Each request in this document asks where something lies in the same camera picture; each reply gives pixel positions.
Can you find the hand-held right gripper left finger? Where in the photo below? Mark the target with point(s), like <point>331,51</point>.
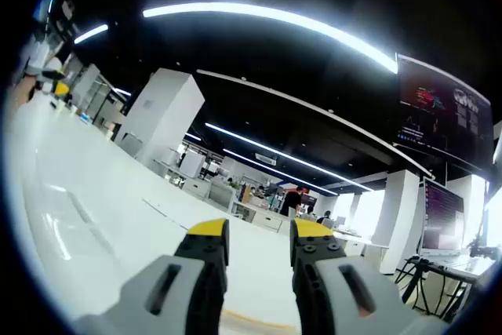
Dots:
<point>184,272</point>

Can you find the white square pillar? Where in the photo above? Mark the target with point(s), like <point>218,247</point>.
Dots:
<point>161,111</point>
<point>396,221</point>

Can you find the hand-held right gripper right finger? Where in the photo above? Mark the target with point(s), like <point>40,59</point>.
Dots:
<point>333,272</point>

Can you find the distant ceiling light strip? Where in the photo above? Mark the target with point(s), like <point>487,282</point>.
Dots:
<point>298,179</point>
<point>243,139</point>

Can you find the yellow object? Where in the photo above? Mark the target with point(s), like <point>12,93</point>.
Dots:
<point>62,89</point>

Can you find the ceiling air vent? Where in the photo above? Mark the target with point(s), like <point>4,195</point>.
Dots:
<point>266,158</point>

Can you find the small black object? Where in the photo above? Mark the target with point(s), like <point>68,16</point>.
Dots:
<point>53,104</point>

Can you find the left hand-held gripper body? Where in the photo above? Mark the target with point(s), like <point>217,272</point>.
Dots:
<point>41,54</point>

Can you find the short ceiling light strip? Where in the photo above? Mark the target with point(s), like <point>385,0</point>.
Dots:
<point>92,33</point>

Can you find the black tripod stand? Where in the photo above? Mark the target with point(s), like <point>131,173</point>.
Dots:
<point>412,282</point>

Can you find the computer monitor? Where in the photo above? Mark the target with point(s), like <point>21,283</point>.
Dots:
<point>441,217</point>

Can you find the white side desk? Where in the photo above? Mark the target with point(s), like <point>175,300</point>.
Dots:
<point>466,268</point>

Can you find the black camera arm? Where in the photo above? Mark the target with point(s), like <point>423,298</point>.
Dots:
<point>482,250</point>

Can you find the small blue box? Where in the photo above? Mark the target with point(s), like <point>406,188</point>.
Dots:
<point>86,117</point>

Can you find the large hanging display screen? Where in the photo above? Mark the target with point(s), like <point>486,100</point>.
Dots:
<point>443,111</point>

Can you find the glass partition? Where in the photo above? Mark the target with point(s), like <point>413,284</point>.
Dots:
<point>94,88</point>

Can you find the clear plastic storage box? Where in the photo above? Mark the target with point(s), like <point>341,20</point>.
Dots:
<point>74,229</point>

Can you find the long ceiling light strip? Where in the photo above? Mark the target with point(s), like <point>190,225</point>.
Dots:
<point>274,14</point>

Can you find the white office desk row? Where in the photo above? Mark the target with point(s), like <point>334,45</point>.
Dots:
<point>263,219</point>

